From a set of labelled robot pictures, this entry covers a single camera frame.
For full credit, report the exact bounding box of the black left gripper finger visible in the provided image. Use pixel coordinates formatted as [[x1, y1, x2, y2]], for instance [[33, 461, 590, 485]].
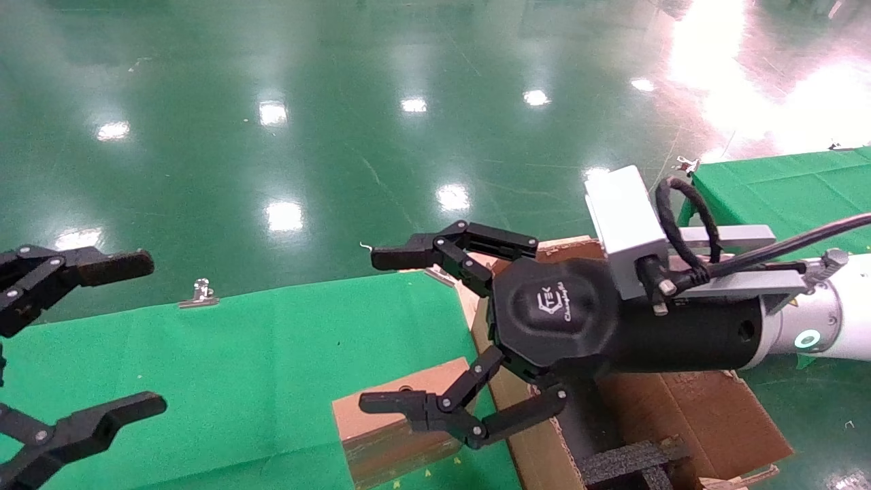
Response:
[[0, 391, 167, 490], [0, 245, 155, 338]]

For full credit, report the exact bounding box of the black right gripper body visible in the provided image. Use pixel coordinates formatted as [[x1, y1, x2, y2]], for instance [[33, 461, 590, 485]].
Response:
[[490, 257, 764, 376]]

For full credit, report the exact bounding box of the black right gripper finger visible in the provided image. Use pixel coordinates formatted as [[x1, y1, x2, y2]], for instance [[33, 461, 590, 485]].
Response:
[[359, 346, 568, 450], [371, 220, 540, 298]]

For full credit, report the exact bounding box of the small brown cardboard box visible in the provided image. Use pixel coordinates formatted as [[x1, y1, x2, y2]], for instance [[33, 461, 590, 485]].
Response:
[[332, 357, 478, 490]]

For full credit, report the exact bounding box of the large open cardboard carton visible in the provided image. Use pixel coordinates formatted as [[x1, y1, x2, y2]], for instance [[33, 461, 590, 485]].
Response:
[[453, 235, 795, 490]]

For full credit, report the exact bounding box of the large green table cloth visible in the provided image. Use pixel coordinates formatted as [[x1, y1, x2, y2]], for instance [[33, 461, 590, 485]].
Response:
[[0, 271, 522, 490]]

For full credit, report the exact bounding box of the black foam insert block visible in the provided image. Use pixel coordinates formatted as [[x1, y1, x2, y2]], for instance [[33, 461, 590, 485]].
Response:
[[577, 439, 691, 490]]

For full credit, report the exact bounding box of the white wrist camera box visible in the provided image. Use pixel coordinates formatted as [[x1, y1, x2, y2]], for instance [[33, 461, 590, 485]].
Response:
[[584, 165, 671, 301]]

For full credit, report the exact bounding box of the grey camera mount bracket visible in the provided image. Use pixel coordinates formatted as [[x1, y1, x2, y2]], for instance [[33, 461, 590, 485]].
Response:
[[670, 225, 810, 315]]

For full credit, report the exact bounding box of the black camera cable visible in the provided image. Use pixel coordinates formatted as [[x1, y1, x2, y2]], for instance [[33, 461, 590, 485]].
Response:
[[655, 176, 871, 287]]

